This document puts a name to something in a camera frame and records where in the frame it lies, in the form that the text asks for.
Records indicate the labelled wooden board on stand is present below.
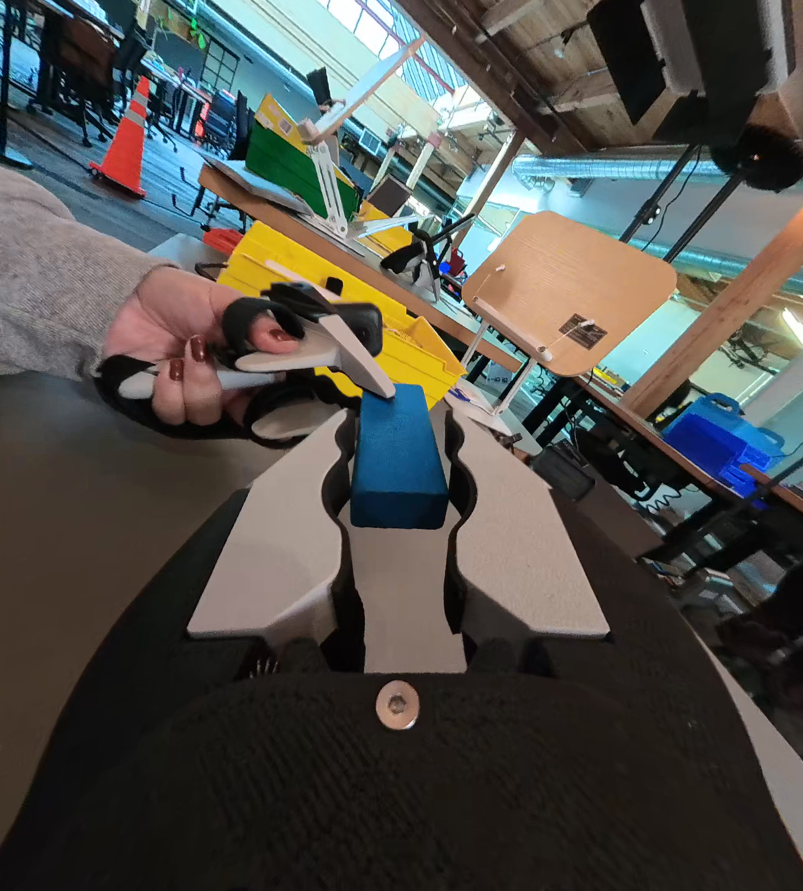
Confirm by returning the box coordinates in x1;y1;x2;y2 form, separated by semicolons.
443;211;677;436

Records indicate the blue rectangular block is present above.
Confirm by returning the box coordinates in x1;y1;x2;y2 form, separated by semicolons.
350;384;450;530

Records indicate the silver air duct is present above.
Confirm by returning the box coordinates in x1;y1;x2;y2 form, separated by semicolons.
624;235;803;307
512;153;803;192

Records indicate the black floor stand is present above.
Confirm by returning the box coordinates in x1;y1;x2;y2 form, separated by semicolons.
0;0;35;171

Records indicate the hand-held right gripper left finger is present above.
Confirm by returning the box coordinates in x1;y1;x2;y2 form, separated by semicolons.
187;409;366;657

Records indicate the orange traffic cone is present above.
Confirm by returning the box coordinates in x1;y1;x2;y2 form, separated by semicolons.
88;75;153;200

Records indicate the green yellow bin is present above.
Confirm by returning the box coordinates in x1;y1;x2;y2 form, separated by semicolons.
243;92;362;218

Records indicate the wooden post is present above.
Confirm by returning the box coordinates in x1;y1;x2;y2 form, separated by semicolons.
621;163;803;419

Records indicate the white articulated stand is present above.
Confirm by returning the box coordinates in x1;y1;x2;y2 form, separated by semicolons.
297;38;425;241

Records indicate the blue plastic case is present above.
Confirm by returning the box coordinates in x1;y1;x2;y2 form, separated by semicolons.
661;392;787;500

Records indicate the black office chair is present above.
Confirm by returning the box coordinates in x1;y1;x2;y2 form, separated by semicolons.
200;89;253;164

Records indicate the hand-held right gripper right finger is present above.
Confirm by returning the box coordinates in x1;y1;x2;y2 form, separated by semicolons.
445;409;611;647

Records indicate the person's left hand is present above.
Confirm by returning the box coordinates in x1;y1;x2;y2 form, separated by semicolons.
104;268;301;427

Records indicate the black overhead tripod rig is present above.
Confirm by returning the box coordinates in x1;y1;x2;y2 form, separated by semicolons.
586;0;803;262

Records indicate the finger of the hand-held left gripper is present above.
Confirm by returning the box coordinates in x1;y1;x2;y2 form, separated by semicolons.
302;313;397;400
234;347;344;374

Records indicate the yellow plastic bin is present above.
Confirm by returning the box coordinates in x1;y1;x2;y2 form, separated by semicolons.
217;251;437;413
229;233;444;412
241;221;466;412

